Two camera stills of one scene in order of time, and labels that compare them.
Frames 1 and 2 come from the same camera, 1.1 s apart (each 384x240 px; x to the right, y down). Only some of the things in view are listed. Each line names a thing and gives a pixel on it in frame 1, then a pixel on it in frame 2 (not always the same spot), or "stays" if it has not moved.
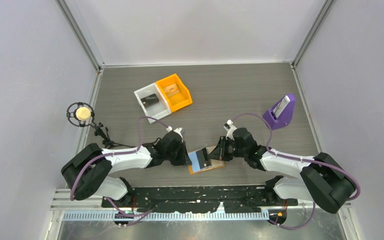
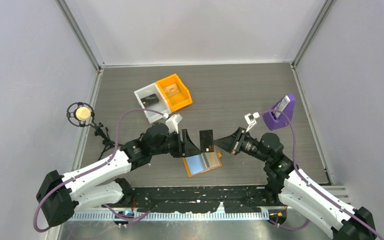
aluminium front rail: x=112 y=216 stays
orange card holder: x=199 y=161 stays
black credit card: x=202 y=158 to x=206 y=137
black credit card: x=149 y=100 stays
